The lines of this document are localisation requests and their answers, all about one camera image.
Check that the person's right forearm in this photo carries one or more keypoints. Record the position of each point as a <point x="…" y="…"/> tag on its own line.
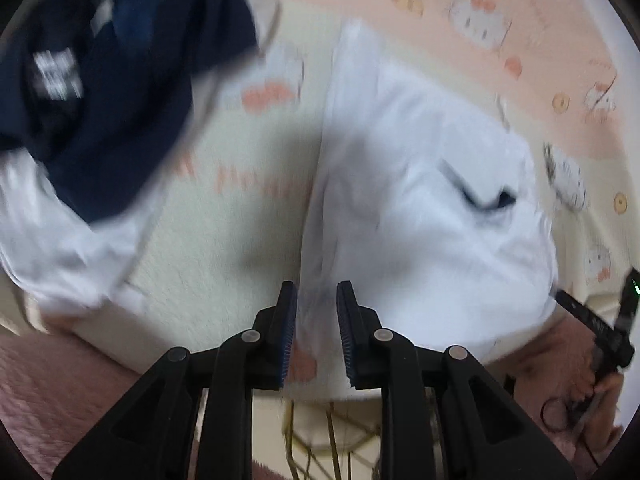
<point x="550" y="360"/>

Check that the white shirt with navy collar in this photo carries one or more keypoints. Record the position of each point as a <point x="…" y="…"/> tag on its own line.
<point x="400" y="185"/>

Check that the pink cartoon printed blanket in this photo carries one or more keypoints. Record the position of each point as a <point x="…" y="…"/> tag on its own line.
<point x="225" y="240"/>

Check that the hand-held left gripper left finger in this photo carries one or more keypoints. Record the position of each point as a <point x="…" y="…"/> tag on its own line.
<point x="287" y="332"/>

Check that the person's right hand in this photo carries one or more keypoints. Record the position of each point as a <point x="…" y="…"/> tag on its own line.
<point x="607" y="387"/>

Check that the navy printed shirt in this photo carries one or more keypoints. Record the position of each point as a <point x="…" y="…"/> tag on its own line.
<point x="100" y="100"/>

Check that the white folded garment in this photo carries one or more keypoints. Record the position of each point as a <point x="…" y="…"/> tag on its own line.
<point x="65" y="260"/>

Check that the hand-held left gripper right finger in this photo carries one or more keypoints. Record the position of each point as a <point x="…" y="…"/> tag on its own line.
<point x="345" y="335"/>

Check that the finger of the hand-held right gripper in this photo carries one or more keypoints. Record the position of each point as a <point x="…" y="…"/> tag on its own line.
<point x="585" y="315"/>

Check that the small white printed cloth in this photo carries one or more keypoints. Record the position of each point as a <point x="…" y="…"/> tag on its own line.
<point x="567" y="180"/>

